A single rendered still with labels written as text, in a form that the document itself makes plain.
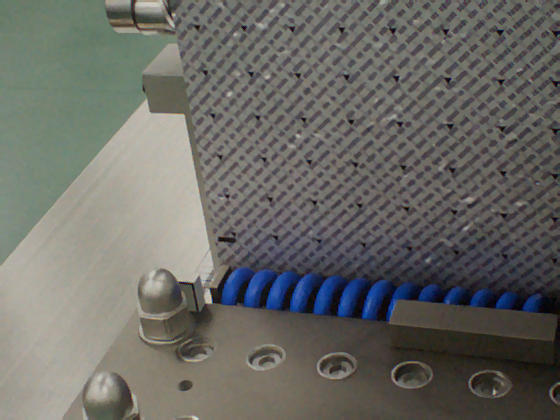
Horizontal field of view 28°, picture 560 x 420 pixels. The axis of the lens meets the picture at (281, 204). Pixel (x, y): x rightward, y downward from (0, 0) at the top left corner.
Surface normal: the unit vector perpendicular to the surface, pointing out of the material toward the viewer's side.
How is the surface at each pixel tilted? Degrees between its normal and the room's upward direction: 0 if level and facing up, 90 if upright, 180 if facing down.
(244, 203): 90
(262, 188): 90
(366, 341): 0
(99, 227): 0
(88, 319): 0
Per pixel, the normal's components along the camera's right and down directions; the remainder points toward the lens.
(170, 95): -0.31, 0.54
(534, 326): -0.12, -0.84
